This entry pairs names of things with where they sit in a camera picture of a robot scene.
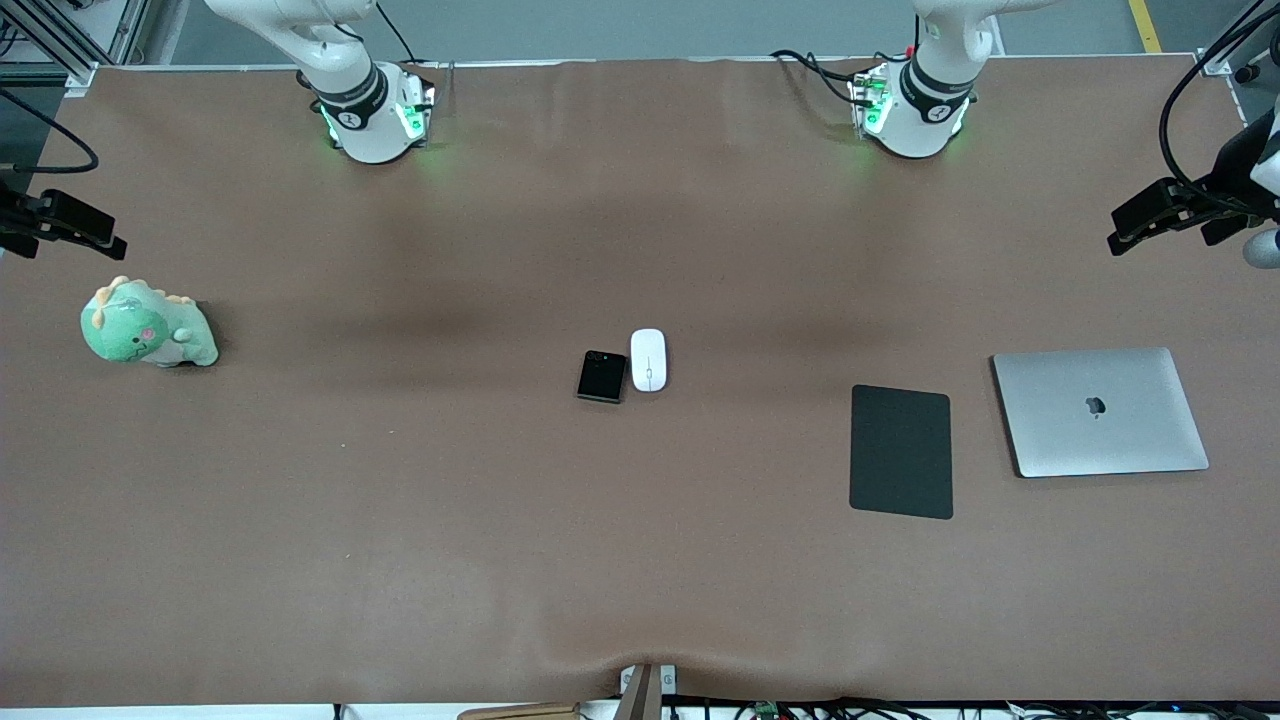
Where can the aluminium frame profile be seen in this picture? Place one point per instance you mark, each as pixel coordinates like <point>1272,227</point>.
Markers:
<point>60,40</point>
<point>1245,60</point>

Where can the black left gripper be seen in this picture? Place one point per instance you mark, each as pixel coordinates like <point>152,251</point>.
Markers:
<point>1226,187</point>

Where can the green dinosaur plush toy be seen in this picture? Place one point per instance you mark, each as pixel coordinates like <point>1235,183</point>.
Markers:
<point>135,330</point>

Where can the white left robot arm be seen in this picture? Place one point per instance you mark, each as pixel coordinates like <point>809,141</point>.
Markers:
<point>915,120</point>

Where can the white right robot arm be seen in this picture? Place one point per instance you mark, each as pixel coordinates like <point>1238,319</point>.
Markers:
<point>372,120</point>

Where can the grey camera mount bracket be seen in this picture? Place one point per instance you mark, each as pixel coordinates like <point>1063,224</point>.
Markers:
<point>646,690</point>

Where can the silver closed laptop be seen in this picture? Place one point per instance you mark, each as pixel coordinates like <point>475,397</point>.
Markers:
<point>1100,412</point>

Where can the black flip phone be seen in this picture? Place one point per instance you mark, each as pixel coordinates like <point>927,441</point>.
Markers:
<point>602,377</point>

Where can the brown wooden board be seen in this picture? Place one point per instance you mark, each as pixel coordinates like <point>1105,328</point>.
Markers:
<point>520,712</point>

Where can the white computer mouse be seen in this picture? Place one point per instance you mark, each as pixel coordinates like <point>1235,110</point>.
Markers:
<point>649,360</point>

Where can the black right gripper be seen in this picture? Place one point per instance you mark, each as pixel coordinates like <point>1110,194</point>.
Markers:
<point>12,217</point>

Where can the black mouse pad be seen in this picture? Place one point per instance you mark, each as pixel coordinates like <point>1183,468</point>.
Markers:
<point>901,452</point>

